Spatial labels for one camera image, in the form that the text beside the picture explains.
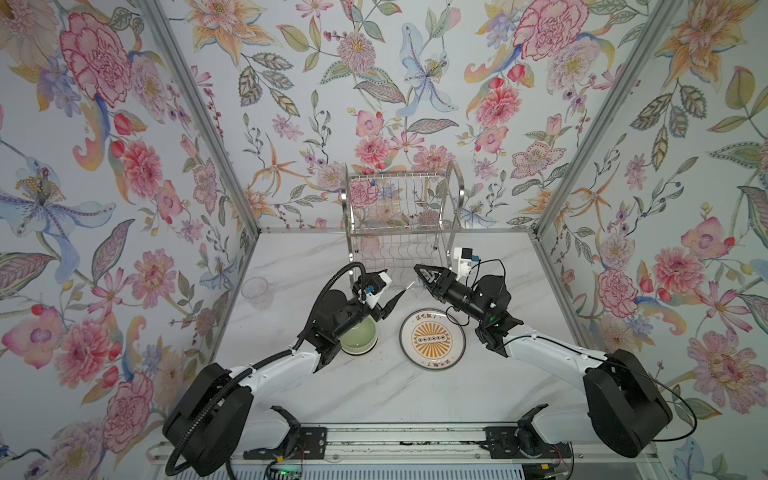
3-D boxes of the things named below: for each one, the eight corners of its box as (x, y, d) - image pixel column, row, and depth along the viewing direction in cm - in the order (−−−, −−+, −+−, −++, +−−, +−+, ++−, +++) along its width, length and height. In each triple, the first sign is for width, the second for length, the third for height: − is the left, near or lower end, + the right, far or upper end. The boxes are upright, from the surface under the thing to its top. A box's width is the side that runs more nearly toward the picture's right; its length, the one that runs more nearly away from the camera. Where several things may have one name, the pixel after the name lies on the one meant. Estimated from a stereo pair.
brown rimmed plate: (401, 369, 87) (402, 366, 85) (399, 312, 99) (399, 308, 97) (469, 369, 87) (471, 366, 85) (458, 313, 99) (460, 309, 98)
